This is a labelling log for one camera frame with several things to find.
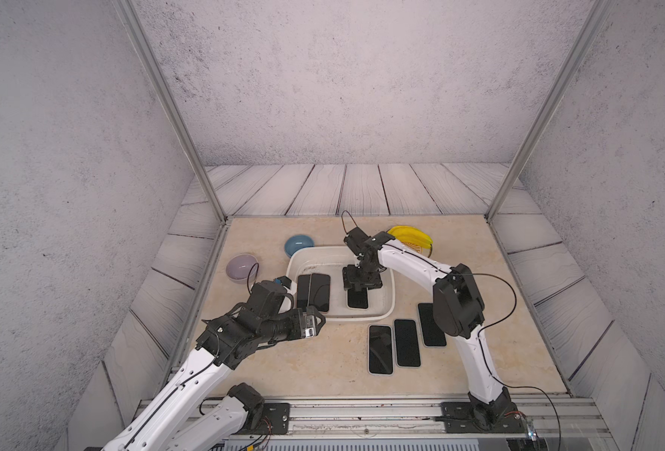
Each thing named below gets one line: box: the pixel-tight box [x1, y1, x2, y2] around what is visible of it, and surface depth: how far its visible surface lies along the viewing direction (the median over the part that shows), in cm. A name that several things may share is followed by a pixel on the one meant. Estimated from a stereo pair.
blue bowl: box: [284, 233, 315, 259], surface depth 110 cm
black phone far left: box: [296, 274, 311, 310], surface depth 100 cm
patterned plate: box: [415, 243, 434, 259], surface depth 110 cm
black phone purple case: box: [345, 287, 370, 312], surface depth 91 cm
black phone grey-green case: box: [392, 318, 422, 369], surface depth 86 cm
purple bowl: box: [225, 253, 261, 284], surface depth 104 cm
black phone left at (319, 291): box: [309, 272, 331, 312], surface depth 99 cm
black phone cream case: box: [367, 324, 395, 376], surface depth 88 cm
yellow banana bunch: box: [386, 225, 434, 249], surface depth 110 cm
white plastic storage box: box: [285, 246, 396, 323], surface depth 97 cm
